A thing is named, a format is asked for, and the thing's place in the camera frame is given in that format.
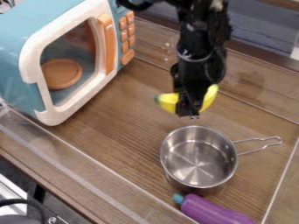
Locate black cable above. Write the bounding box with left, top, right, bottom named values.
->
left=0, top=198, right=48, bottom=224

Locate silver metal pot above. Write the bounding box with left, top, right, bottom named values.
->
left=159, top=125, right=283, bottom=195

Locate yellow toy banana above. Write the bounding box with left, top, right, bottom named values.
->
left=154, top=84, right=219, bottom=116

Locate blue toy microwave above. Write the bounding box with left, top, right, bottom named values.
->
left=0, top=0, right=136, bottom=126

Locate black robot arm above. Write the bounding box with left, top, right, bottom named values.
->
left=116, top=0, right=232, bottom=117

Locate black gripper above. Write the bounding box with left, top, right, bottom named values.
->
left=171, top=17, right=232, bottom=117

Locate purple toy eggplant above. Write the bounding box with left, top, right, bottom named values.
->
left=172, top=193, right=256, bottom=224

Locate orange microwave turntable plate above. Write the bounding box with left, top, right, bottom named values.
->
left=42, top=58, right=83, bottom=90

